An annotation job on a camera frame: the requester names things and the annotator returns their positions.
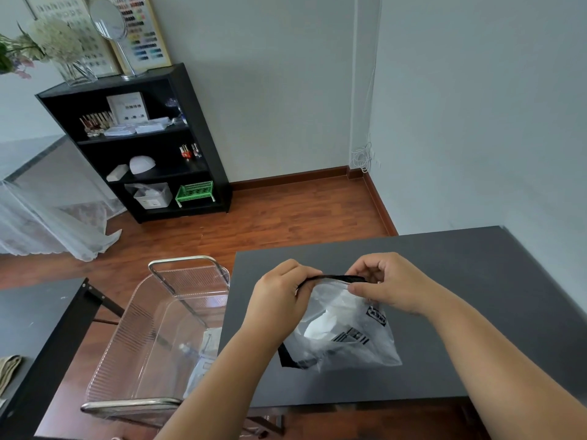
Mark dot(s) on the person's right hand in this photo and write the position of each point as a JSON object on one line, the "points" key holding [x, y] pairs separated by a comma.
{"points": [[399, 284]]}

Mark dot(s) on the person's left hand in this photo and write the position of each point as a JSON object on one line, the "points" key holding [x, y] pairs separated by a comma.
{"points": [[275, 302]]}

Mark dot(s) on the clear zip bag with cotton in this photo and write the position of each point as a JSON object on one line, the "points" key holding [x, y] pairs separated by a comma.
{"points": [[357, 352]]}

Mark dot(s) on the person's left forearm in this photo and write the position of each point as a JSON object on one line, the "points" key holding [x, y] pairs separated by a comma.
{"points": [[220, 389]]}

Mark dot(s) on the person's right forearm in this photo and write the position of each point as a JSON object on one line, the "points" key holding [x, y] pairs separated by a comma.
{"points": [[504, 371]]}

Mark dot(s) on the green plastic basket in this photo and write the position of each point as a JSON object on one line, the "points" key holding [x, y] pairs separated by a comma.
{"points": [[195, 193]]}

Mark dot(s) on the white storage box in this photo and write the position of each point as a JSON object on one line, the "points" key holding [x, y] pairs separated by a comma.
{"points": [[151, 199]]}

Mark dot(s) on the pile of small packets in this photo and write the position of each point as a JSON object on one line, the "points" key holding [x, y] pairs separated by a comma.
{"points": [[204, 362]]}

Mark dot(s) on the row of nail polish bottles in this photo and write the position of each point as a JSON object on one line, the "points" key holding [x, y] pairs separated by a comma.
{"points": [[185, 152]]}

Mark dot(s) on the black bookshelf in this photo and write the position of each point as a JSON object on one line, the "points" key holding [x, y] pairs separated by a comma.
{"points": [[202, 132]]}

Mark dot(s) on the white dome nail lamp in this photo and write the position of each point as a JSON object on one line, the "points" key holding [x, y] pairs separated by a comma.
{"points": [[143, 164]]}

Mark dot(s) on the white hand rest block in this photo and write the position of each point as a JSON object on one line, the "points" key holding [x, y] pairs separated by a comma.
{"points": [[117, 173]]}

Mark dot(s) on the white flat box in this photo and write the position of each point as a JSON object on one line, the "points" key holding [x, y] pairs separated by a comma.
{"points": [[152, 126], [120, 130]]}

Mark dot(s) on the small blue clear ornament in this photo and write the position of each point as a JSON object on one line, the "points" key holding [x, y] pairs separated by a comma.
{"points": [[176, 109]]}

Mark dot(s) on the black table metal legs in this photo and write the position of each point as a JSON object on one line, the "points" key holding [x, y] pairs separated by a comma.
{"points": [[36, 316]]}

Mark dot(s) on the white lace tablecloth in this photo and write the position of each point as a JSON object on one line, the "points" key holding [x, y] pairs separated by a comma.
{"points": [[46, 224]]}

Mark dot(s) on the white sample card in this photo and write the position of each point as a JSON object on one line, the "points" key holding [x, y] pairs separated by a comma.
{"points": [[128, 107]]}

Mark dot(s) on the cluster of small brown bottles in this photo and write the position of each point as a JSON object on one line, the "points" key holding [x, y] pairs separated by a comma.
{"points": [[94, 125]]}

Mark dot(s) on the olive folded towel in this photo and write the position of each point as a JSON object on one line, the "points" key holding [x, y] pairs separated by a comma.
{"points": [[9, 373]]}

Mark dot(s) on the gold framed colour chart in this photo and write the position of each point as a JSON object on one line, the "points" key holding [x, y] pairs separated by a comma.
{"points": [[146, 41]]}

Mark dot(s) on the clear glass vase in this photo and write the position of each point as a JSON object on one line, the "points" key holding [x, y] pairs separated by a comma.
{"points": [[75, 75]]}

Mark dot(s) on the silver framed nail chart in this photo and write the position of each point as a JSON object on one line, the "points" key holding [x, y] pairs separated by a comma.
{"points": [[94, 48]]}

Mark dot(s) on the round standing mirror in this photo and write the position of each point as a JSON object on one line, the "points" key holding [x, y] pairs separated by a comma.
{"points": [[107, 18]]}

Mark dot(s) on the white flower bouquet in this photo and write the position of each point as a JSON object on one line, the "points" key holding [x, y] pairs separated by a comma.
{"points": [[55, 38]]}

